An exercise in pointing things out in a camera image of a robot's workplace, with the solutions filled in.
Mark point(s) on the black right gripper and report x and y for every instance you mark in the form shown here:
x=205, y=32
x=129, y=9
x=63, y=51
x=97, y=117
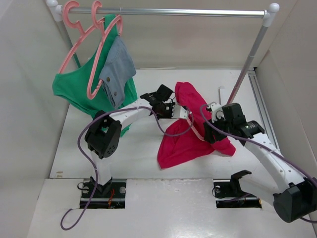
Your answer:
x=208, y=135

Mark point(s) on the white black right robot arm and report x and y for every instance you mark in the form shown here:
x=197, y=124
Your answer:
x=294, y=192

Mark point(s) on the pink hanger with clothes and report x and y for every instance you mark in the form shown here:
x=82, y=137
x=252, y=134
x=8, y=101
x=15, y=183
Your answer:
x=114, y=26

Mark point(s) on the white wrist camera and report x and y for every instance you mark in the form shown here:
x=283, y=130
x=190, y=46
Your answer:
x=216, y=111
x=179, y=112

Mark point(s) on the silver white clothes rack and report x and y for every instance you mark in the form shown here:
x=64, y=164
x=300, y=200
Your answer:
x=267, y=15

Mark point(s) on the aluminium rail on right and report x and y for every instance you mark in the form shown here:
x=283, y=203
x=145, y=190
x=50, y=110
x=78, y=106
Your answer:
x=264, y=115

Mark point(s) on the red t shirt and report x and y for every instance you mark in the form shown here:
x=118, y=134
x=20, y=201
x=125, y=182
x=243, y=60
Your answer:
x=177, y=150

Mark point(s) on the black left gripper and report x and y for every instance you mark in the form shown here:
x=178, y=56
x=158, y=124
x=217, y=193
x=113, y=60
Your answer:
x=170, y=105

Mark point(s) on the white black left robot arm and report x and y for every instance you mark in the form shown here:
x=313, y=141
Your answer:
x=103, y=136

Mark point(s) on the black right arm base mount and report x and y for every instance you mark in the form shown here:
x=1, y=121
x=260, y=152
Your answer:
x=229, y=195

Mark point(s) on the grey denim garment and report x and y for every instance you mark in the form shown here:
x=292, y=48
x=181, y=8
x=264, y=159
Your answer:
x=117, y=75

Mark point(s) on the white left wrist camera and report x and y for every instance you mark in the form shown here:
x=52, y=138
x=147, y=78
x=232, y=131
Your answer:
x=179, y=112

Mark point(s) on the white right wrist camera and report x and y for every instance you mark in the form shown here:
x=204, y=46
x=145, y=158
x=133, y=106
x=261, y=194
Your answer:
x=216, y=111

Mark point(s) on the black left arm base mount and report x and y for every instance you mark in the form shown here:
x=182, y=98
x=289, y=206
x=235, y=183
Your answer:
x=109, y=196

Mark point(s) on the green tank top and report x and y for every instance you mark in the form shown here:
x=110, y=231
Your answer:
x=73, y=86

